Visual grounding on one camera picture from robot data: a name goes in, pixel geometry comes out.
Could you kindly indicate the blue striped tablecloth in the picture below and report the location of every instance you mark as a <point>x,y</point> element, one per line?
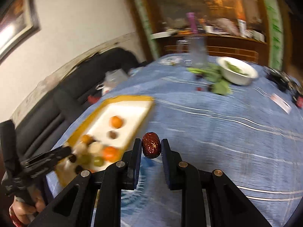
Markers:
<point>213,134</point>

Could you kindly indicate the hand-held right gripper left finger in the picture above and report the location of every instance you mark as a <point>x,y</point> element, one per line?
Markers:
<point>135,170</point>

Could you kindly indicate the red date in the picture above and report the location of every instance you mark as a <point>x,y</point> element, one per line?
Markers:
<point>151,145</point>

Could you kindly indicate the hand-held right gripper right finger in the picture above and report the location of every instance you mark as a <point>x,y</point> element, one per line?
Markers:
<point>166,170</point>

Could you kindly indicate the white fruit chunk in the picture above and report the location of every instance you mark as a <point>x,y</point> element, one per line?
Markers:
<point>95,147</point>
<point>79,149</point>

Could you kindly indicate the green leafy vegetables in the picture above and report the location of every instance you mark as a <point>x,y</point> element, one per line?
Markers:
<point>219,85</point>

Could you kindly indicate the red black small box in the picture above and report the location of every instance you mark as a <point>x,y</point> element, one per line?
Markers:
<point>298,101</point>

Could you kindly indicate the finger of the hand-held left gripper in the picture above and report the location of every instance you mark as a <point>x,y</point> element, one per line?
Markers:
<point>45,163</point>

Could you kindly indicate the black device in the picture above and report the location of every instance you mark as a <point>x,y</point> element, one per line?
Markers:
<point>281,78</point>

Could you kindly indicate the purple bottle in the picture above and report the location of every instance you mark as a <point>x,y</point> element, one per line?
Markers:
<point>192,23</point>

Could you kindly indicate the wooden cabinet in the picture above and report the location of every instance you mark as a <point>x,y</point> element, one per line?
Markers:
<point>224,47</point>

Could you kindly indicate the crumpled pale plastic bag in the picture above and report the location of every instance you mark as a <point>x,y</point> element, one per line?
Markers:
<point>224,26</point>

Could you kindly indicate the white plate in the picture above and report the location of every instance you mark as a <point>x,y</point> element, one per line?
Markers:
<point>172,61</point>

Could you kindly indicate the yellow rimmed white tray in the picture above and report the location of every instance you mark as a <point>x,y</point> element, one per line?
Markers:
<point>127,111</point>

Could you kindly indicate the black sofa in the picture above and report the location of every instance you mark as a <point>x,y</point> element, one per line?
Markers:
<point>71,85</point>

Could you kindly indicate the large orange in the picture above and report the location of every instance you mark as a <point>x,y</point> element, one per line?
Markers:
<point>116,121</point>
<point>110,153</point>

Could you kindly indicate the small orange kumquat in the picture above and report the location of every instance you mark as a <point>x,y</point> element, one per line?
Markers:
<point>85,139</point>

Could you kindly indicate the green grape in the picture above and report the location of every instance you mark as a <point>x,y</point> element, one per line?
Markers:
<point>85,159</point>
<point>98,162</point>

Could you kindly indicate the clear plastic bag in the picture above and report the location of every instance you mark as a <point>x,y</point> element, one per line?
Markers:
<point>116,79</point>

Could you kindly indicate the brown longan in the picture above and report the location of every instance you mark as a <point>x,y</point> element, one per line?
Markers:
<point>113,135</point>

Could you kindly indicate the framed wall picture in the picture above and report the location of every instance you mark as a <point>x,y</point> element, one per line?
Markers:
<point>16,26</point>

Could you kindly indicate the red plastic bag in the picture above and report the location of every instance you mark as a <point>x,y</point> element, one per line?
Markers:
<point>92,98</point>

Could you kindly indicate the white bowl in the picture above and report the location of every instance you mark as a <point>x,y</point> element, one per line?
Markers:
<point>236,73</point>

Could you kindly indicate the person's left hand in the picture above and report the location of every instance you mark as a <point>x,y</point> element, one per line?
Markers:
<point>23,211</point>

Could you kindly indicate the white container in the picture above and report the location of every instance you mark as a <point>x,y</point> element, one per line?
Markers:
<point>242,28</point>

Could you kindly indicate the white plastic bag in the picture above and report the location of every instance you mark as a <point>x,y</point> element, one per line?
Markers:
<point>104,89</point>

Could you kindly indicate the small dark fruit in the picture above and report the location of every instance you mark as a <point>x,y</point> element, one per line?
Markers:
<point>78,169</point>
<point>72,158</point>

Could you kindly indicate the flat white box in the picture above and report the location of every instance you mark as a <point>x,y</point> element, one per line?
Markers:
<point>163,35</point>

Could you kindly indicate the clear plastic bottle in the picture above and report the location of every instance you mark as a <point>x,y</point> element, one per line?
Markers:
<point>197,52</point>

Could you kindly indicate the white red card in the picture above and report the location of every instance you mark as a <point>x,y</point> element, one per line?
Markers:
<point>280,102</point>

